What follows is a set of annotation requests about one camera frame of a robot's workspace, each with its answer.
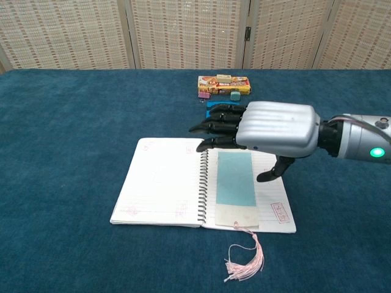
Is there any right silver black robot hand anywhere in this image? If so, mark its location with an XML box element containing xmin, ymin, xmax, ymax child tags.
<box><xmin>188</xmin><ymin>101</ymin><xmax>323</xmax><ymax>183</ymax></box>

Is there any blue bookmark with pink tassel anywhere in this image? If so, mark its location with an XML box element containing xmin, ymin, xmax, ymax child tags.
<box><xmin>213</xmin><ymin>151</ymin><xmax>265</xmax><ymax>283</ymax></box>

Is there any yellow orange snack box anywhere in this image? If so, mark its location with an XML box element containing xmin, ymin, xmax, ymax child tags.
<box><xmin>197</xmin><ymin>75</ymin><xmax>253</xmax><ymax>95</ymax></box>

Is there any blue snack packet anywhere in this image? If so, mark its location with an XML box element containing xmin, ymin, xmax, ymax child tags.
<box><xmin>205</xmin><ymin>101</ymin><xmax>249</xmax><ymax>119</ymax></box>

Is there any open spiral notebook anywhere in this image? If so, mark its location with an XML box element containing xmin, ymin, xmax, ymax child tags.
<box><xmin>109</xmin><ymin>137</ymin><xmax>297</xmax><ymax>234</ymax></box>

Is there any woven folding screen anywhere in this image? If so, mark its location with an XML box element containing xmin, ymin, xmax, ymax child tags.
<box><xmin>0</xmin><ymin>0</ymin><xmax>391</xmax><ymax>74</ymax></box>

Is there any dark blue tablecloth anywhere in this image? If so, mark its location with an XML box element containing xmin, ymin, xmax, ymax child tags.
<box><xmin>0</xmin><ymin>68</ymin><xmax>391</xmax><ymax>293</ymax></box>

